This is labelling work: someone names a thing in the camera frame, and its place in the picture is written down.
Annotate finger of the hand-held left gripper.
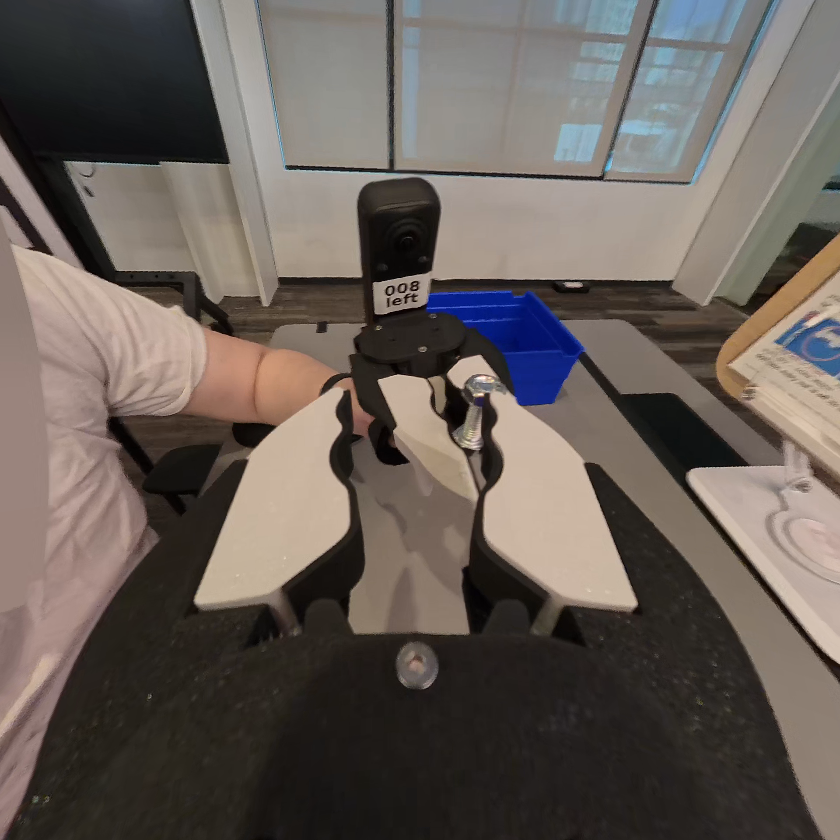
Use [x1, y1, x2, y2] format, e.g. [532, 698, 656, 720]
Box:
[443, 356, 503, 424]
[377, 374, 480, 503]

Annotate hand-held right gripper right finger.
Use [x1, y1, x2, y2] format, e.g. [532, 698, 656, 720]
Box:
[462, 392, 639, 637]

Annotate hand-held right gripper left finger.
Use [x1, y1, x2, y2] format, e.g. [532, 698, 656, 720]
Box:
[193, 387, 366, 636]

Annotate large steel bolt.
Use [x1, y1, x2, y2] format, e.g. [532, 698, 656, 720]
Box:
[451, 374, 504, 454]

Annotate blue plastic bin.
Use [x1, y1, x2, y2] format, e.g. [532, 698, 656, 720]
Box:
[427, 290, 586, 406]

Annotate person's left forearm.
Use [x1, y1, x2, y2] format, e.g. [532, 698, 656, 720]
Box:
[190, 328, 355, 426]

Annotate person's left hand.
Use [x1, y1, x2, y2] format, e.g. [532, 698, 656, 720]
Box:
[345, 386, 374, 437]

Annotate black chair armrest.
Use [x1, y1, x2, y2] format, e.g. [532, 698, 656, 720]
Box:
[142, 444, 224, 497]

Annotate large window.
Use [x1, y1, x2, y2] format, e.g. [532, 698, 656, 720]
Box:
[256, 0, 782, 185]

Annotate wooden board document stand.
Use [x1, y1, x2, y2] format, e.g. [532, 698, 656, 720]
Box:
[686, 233, 840, 665]

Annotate white cabinet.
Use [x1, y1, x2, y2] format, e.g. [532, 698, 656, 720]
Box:
[66, 161, 258, 277]

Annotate large black monitor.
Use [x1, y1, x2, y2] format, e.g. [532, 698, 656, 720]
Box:
[0, 0, 231, 165]

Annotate printed instruction poster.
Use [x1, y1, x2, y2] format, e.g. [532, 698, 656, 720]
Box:
[727, 276, 840, 454]

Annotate black white marker poster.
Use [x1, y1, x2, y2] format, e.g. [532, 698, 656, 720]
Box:
[0, 134, 83, 270]

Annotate black table cable flap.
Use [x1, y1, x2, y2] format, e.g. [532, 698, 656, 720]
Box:
[619, 392, 750, 468]

